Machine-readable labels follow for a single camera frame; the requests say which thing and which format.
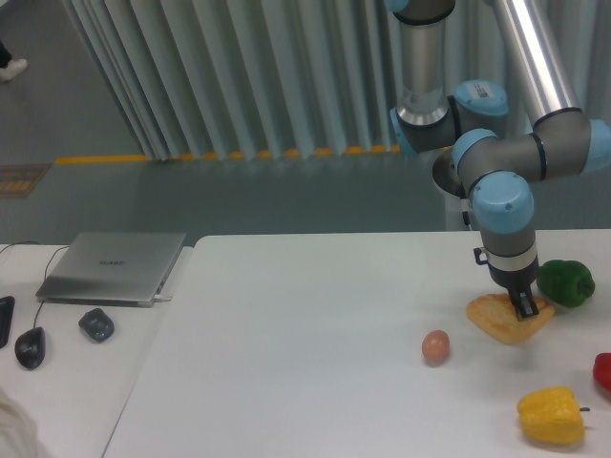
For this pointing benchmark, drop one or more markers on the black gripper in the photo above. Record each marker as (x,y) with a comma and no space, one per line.
(518,285)

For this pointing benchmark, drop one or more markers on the triangular golden bread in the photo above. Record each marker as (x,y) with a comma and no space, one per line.
(497,317)

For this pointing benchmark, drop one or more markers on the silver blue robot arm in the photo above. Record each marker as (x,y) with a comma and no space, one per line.
(489,170)

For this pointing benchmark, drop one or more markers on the green bell pepper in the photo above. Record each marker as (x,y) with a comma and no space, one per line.
(566,282)

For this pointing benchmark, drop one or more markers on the red bell pepper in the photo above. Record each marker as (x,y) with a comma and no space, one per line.
(602,370)

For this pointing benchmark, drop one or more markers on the brown egg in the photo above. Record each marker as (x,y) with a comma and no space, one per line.
(436,347)

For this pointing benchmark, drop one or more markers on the yellow bell pepper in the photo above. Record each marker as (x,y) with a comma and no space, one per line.
(551,415)

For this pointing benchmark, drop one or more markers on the white usb dongle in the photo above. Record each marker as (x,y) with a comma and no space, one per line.
(160,298)

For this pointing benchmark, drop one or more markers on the white folding partition screen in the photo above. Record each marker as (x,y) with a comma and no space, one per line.
(263,77)

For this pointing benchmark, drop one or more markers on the silver closed laptop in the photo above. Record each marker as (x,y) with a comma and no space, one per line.
(123,269)

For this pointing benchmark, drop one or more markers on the black computer mouse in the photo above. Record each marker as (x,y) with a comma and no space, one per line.
(30,348)

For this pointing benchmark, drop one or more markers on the black flat device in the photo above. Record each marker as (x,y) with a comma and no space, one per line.
(6,313)

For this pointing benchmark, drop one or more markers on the white cloth orange lettering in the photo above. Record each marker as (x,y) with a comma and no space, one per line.
(18,435)

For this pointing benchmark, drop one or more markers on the white shoe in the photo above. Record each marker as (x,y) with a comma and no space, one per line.
(13,69)

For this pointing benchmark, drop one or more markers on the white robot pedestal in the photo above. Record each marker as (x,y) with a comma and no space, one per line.
(457,208)

